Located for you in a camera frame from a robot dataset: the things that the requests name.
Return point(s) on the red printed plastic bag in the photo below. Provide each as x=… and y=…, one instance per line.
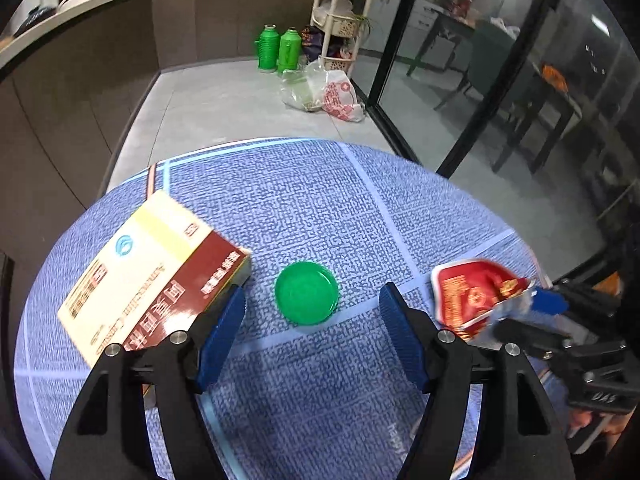
x=342, y=97

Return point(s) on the dark printed bag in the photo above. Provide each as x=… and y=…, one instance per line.
x=311, y=45

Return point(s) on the kitchen counter with cabinets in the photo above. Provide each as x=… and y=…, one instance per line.
x=150, y=30

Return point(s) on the clear plastic bag with greens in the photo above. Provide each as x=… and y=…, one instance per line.
x=300, y=90

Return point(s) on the dark dining table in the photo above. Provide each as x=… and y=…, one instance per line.
x=555, y=105

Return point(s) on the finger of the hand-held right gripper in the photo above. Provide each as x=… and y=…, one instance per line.
x=550, y=300
x=530, y=337

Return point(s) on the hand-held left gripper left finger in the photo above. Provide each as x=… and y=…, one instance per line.
x=220, y=340

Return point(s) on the white plastic bag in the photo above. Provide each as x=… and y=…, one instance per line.
x=505, y=27

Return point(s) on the person's right hand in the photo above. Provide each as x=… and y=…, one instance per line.
x=595, y=422

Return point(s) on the red snack packet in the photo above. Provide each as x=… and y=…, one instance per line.
x=470, y=295

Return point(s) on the green plastic lid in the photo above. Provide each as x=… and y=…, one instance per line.
x=305, y=292

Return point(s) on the orange bowl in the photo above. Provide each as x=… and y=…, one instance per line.
x=555, y=75

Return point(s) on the black sliding door frame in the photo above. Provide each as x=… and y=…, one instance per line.
x=397, y=35

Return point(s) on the grey dining chair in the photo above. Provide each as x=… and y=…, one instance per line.
x=487, y=55

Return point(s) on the beige storage rack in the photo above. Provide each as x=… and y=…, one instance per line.
x=345, y=5

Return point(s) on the green thermos flask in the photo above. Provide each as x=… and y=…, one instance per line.
x=289, y=52
x=267, y=47

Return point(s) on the yellow and red box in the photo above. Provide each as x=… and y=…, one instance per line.
x=150, y=270

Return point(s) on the green potted plant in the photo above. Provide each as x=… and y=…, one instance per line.
x=362, y=25

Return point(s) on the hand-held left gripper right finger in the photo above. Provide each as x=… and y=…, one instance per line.
x=402, y=340

